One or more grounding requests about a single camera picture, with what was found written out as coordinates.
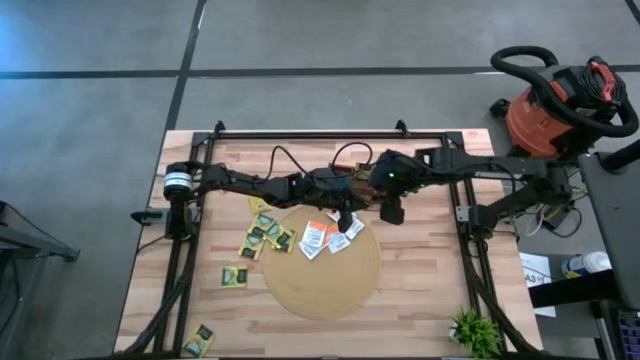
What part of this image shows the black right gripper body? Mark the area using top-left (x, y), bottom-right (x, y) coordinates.
top-left (369, 149), bottom-right (417, 199)

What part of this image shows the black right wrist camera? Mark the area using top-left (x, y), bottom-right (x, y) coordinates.
top-left (379, 196), bottom-right (406, 226)

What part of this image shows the white blue wipes canister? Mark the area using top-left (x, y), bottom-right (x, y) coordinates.
top-left (560, 250), bottom-right (613, 280)

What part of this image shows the black vacuum hose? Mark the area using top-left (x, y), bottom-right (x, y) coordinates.
top-left (490, 45), bottom-right (640, 139)

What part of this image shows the black clamp bracket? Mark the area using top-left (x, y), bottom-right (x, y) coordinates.
top-left (130, 207), bottom-right (165, 226)

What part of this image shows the black side table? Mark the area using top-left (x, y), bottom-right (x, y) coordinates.
top-left (528, 269), bottom-right (640, 360)

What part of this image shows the black aluminium table frame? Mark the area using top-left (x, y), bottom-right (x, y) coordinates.
top-left (115, 119), bottom-right (546, 360)

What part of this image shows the orange black shop vacuum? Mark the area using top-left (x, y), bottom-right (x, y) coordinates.
top-left (489, 54), bottom-right (631, 162)

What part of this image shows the small green potted plant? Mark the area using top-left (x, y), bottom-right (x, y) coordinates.
top-left (448, 307), bottom-right (504, 359)

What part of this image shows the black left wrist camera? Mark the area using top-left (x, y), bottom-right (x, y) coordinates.
top-left (324, 174), bottom-right (352, 199)

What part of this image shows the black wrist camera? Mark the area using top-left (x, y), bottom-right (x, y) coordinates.
top-left (379, 196), bottom-right (406, 226)
top-left (324, 174), bottom-right (352, 199)

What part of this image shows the white paper sheet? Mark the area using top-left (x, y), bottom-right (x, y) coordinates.
top-left (518, 251), bottom-right (558, 319)

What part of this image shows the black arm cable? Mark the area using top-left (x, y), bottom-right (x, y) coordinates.
top-left (268, 144), bottom-right (311, 181)
top-left (330, 141), bottom-right (375, 174)

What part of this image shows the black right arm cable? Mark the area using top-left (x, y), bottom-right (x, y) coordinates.
top-left (330, 141), bottom-right (375, 174)

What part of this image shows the yellow tea packet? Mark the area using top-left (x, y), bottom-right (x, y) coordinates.
top-left (248, 196), bottom-right (274, 216)

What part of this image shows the round woven straw placemat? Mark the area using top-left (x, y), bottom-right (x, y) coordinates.
top-left (262, 206), bottom-right (382, 322)

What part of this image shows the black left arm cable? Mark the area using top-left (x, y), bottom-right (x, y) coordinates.
top-left (268, 144), bottom-right (311, 181)

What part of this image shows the black metal cart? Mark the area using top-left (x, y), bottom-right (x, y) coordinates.
top-left (0, 199), bottom-right (81, 360)

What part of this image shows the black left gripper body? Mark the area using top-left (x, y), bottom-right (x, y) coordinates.
top-left (294, 168), bottom-right (372, 214)

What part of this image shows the grey desk panel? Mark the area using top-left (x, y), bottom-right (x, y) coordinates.
top-left (578, 149), bottom-right (640, 311)

